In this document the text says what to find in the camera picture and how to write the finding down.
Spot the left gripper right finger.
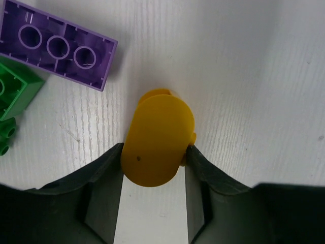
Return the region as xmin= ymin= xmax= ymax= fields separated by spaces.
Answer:
xmin=185 ymin=146 xmax=324 ymax=243

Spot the green curved lego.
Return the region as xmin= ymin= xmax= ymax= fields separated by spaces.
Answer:
xmin=1 ymin=117 xmax=17 ymax=156

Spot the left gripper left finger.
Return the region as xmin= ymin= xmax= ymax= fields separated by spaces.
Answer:
xmin=1 ymin=143 xmax=123 ymax=243

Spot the green square lego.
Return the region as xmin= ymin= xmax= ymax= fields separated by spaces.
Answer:
xmin=1 ymin=56 xmax=45 ymax=121

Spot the purple rectangular lego brick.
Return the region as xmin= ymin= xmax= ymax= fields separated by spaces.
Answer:
xmin=1 ymin=1 xmax=118 ymax=91

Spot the yellow oval lego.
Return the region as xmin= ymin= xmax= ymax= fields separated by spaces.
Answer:
xmin=120 ymin=88 xmax=197 ymax=187

